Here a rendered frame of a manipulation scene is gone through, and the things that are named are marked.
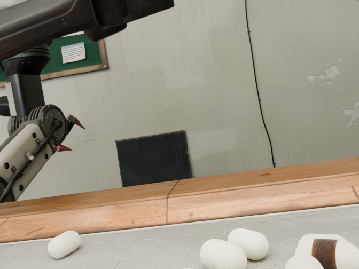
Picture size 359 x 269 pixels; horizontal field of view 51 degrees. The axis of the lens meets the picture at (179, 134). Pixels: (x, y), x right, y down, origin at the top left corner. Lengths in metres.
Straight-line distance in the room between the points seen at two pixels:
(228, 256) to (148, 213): 0.17
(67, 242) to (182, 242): 0.10
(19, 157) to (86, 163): 1.61
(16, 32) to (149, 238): 0.32
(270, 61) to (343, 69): 0.41
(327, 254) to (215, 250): 0.07
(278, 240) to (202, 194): 0.11
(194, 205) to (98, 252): 0.11
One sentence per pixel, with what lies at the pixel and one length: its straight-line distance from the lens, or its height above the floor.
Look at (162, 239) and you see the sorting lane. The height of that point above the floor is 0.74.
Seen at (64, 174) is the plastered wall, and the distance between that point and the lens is 2.54.
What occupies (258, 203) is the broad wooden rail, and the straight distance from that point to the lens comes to 0.38.
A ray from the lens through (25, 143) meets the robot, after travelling 0.90.
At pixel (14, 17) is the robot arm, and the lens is 0.55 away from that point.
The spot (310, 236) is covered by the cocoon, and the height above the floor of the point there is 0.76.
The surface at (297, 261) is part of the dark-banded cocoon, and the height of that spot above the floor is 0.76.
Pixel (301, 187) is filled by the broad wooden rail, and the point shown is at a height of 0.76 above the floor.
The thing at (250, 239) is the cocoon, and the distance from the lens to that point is 0.27.
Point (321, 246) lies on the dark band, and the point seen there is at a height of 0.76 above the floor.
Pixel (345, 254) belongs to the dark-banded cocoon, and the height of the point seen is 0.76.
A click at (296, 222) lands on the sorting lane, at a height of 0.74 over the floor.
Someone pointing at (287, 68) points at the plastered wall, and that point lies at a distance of 2.32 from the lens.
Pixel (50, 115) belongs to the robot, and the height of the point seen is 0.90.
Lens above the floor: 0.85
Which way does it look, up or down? 3 degrees down
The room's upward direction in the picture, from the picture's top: 9 degrees counter-clockwise
